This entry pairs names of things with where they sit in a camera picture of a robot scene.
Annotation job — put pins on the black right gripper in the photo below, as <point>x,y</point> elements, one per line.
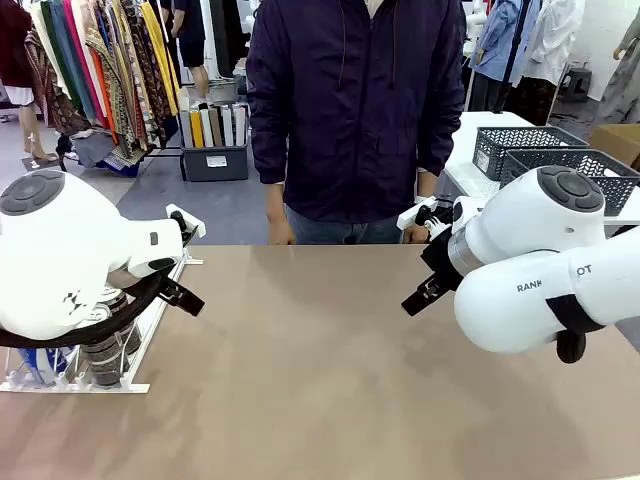
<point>445,260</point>

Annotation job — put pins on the maroon garment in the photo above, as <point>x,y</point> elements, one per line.
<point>12,40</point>

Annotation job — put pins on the tall white board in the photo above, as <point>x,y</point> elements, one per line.
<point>183,120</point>

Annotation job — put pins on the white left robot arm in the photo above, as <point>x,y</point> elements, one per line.
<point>60,260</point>

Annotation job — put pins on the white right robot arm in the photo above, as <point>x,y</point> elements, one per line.
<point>525,235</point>

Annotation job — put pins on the black plastic stool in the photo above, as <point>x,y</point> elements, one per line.
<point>575,85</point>

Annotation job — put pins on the gray plastic woven basket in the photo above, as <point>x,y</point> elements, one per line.
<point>620,185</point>
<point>530,145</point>

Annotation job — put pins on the person's left hand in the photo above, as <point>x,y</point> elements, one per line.
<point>415,236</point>

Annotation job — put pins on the teal garment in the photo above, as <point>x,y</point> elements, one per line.
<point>67,40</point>

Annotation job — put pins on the green garment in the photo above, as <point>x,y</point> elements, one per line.
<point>52,30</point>

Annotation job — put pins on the mannequin in gray dress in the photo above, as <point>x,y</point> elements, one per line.
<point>622,85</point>

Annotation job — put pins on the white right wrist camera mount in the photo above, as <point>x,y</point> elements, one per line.
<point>412,212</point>

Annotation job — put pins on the person in navy jacket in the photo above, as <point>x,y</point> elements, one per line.
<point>350,100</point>

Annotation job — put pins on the blue jeans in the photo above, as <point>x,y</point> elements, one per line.
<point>345,232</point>

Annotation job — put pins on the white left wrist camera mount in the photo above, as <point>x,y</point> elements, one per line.
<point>196,226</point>

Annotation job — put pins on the person's left forearm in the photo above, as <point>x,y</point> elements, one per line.
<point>440,140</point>

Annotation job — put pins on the multicolour patterned garment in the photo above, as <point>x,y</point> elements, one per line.
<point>107,75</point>

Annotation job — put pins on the person's right hand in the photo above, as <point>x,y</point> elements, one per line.
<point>281,230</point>

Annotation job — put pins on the mannequin legs with base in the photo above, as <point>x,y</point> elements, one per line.
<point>31,130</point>

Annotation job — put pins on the blue shirt on mannequin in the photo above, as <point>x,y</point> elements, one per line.
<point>497,40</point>

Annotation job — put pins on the orange garment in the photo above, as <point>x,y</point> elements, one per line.
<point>100,85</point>

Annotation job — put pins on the gray storage bin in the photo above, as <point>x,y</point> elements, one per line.
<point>215,162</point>

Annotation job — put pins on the brown dark skirt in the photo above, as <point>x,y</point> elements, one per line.
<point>530,102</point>

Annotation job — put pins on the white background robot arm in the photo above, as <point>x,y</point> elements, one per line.
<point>475,25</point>

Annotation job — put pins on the white side table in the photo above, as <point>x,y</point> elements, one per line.
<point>470,150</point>

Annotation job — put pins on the cardboard box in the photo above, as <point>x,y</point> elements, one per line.
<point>617,142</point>

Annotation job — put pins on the white can dispenser rack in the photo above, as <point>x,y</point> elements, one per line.
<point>145,345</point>

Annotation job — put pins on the brown patterned shawl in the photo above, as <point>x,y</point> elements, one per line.
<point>45,85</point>

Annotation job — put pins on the pink garment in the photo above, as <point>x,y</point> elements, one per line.
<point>75,30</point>

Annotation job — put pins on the gray cloth pile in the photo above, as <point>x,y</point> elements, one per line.
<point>92,147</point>

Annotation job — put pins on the dark floral garment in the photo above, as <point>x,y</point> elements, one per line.
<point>145,65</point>

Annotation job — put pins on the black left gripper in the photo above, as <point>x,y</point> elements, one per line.
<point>173,279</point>

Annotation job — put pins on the white shirt on mannequin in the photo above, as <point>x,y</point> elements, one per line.
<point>555,40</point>

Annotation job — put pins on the light gray board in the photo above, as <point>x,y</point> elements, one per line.
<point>227,126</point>

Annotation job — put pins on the yellow board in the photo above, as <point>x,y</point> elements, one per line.
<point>197,130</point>

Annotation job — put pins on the person's right forearm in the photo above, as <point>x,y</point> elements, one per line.
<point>272,160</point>

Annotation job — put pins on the yellow hanging garment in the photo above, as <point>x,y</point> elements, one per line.
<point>157,40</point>

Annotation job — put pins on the brown board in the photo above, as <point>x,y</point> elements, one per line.
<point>216,127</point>

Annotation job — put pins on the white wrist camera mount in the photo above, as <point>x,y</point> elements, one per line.
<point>196,226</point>
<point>412,212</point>

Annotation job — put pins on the dark gray skirt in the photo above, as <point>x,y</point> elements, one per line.
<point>487,95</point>

